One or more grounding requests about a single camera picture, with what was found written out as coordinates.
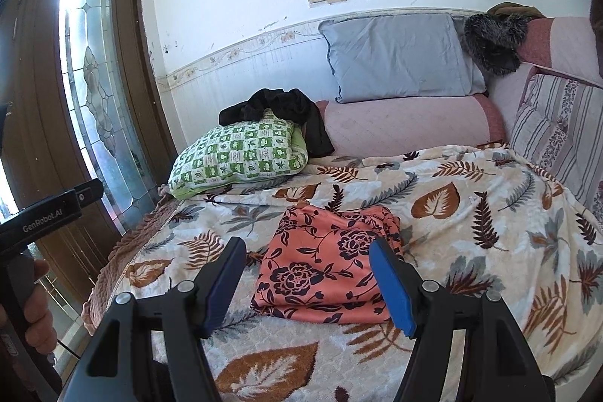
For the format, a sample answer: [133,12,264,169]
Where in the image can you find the olive cloth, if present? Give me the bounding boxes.
[487,2,547,20]

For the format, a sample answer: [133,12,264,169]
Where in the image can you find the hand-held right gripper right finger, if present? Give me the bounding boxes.
[369,237,554,402]

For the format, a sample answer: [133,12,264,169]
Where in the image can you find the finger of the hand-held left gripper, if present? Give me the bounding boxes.
[75,178,104,209]

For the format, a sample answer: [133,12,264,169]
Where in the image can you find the thin black cable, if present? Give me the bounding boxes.
[57,338,83,358]

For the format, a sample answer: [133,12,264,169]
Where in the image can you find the black garment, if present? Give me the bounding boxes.
[219,88,335,158]

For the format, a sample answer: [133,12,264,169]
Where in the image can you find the green patterned pillow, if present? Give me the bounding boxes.
[168,109,309,200]

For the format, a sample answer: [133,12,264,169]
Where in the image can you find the leaf-print fleece blanket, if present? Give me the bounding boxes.
[96,145,603,402]

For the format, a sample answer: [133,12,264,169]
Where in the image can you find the dark furry cloth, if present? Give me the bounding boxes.
[463,12,533,77]

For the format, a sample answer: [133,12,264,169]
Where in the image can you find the grey-blue pillow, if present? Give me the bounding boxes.
[319,13,488,104]

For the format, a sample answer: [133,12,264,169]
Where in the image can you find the striped cushion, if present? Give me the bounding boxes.
[510,67,603,214]

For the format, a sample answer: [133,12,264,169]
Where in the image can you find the orange floral garment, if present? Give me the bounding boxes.
[251,202,407,326]

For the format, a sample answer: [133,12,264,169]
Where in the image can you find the brown quilted bed cover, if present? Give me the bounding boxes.
[81,190,189,332]

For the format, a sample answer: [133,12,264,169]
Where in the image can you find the person's left hand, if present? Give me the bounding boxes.
[21,260,56,365]

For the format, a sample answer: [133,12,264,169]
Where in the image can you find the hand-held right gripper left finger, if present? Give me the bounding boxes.
[78,236,248,402]

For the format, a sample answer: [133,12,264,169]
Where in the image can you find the pink sofa bolster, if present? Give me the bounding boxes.
[306,93,510,158]

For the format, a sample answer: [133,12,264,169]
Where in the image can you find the wooden door with stained glass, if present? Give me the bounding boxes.
[0,0,177,290]

